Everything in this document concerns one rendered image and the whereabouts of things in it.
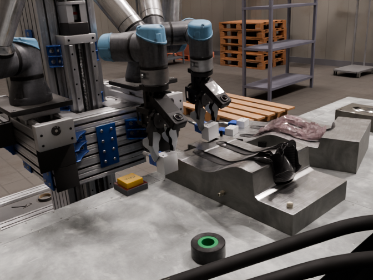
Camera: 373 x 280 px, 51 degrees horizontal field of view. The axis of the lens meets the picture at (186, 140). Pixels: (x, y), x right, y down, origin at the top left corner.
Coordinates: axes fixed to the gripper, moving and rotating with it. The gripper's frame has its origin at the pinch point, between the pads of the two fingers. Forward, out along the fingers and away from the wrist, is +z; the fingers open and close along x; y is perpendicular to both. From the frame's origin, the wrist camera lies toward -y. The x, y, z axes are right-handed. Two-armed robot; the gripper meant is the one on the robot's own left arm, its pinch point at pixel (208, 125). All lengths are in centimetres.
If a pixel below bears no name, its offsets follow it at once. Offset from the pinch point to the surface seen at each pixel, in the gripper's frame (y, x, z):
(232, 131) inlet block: 2.2, -14.5, 9.6
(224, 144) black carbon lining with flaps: -7.0, -0.5, 5.1
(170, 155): -13.7, 28.1, -7.2
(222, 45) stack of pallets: 479, -509, 195
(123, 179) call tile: 3.6, 34.5, 6.5
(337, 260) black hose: -65, 30, -8
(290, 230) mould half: -48, 20, 4
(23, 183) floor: 207, 18, 123
